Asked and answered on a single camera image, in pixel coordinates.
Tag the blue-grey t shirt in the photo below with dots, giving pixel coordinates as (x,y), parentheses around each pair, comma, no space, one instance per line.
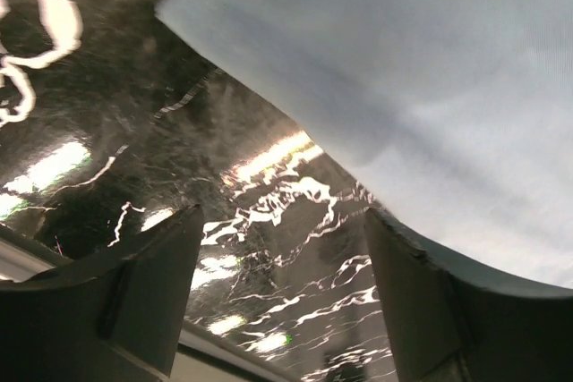
(455,114)

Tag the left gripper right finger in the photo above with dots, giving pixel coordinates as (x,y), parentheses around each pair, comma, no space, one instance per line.
(449,317)

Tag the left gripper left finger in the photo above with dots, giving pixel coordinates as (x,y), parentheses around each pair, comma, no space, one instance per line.
(119,312)

